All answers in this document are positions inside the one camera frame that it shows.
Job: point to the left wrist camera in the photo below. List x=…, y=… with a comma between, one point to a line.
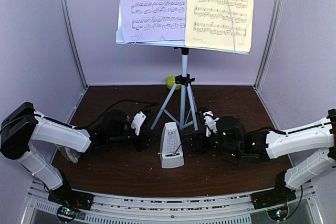
x=140, y=119

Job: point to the right aluminium corner post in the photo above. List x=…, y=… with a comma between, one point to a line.
x=269, y=45

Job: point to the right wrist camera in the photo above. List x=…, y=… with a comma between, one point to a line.
x=207, y=118

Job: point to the white metronome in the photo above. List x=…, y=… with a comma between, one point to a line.
x=171, y=152

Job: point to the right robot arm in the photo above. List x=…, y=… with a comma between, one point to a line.
x=228, y=136

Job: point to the green plastic bowl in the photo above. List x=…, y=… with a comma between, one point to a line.
x=170, y=81

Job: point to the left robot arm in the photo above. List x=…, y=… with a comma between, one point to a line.
x=112, y=129

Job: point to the metal front base rail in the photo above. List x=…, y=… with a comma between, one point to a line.
x=232, y=208

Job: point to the yellow sheet music page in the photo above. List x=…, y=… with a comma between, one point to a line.
x=224, y=25

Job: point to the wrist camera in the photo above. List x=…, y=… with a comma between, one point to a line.
x=140, y=119
x=207, y=118

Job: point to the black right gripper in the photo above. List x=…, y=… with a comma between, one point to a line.
x=199, y=141

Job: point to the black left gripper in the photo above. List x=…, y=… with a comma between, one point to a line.
x=143, y=144

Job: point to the left aluminium corner post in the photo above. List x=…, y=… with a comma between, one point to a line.
x=72, y=43

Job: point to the patterned ceramic mug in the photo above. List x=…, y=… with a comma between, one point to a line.
x=69, y=154

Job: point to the aluminium corner post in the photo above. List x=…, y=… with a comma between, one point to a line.
x=269, y=45
x=72, y=43

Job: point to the white perforated music stand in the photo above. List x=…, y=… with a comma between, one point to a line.
x=183, y=79

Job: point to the purple sheet music page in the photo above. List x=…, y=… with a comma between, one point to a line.
x=152, y=20

